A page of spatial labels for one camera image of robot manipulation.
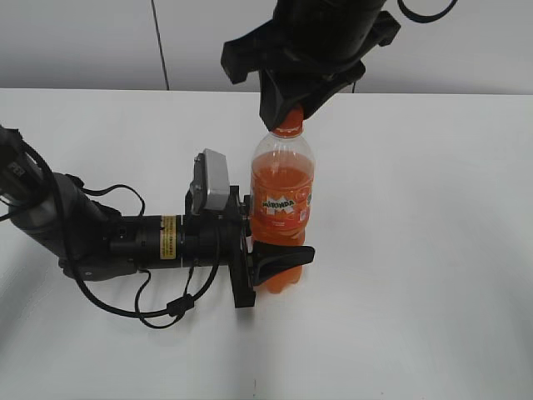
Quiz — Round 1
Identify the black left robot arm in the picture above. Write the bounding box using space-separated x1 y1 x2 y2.
1 128 315 308

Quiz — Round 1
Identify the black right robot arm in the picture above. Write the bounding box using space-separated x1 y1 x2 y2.
221 1 401 130

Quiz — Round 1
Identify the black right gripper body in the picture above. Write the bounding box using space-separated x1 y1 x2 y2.
221 10 401 84

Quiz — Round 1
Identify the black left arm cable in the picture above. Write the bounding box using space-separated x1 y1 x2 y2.
0 124 220 331

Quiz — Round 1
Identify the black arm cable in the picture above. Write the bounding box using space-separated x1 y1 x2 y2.
395 0 459 24
0 124 220 331

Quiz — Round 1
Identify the orange Mirinda soda bottle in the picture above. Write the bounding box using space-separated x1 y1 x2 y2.
248 105 315 295

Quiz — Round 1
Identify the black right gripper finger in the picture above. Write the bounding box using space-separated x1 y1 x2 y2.
259 70 316 131
300 78 354 120

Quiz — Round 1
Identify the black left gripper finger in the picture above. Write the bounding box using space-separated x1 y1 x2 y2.
252 242 316 286

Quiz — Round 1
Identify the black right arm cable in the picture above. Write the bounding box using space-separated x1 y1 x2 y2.
395 0 459 24

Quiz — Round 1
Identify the orange bottle cap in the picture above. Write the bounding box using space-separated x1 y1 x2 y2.
272 105 304 138

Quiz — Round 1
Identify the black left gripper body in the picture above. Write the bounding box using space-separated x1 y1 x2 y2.
181 185 256 308

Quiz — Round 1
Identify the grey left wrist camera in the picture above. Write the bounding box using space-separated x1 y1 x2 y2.
189 148 230 215

